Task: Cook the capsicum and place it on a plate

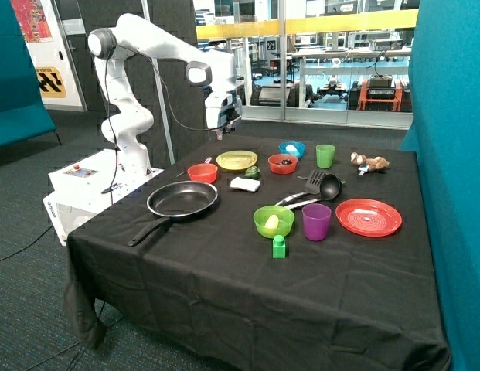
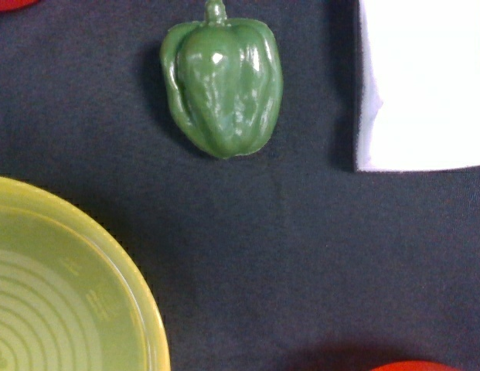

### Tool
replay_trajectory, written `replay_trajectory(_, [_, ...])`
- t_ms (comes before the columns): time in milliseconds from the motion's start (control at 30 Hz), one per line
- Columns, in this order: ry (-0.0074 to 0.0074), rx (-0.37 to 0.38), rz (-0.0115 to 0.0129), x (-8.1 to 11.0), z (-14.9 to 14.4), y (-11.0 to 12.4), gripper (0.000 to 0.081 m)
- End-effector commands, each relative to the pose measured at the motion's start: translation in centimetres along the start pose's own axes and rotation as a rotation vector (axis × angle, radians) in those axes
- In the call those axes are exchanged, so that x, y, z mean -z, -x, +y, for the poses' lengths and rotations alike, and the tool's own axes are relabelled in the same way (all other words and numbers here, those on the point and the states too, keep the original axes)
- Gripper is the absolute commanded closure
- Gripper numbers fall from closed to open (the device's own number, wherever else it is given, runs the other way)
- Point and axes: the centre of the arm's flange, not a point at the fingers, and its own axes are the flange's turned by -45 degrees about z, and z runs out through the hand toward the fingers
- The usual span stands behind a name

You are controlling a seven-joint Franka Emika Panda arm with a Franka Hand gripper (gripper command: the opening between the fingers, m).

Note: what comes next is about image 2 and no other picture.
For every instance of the green toy capsicum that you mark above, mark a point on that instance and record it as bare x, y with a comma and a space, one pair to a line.
224, 82

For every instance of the yellow plastic plate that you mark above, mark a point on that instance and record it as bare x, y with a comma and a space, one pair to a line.
70, 296

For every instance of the black tablecloth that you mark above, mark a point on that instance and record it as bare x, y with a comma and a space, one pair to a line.
283, 260

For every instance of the white folded sponge cloth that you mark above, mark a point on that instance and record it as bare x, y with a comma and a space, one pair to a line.
420, 100

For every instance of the red plastic bowl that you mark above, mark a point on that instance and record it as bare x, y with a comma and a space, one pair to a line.
13, 5
415, 365

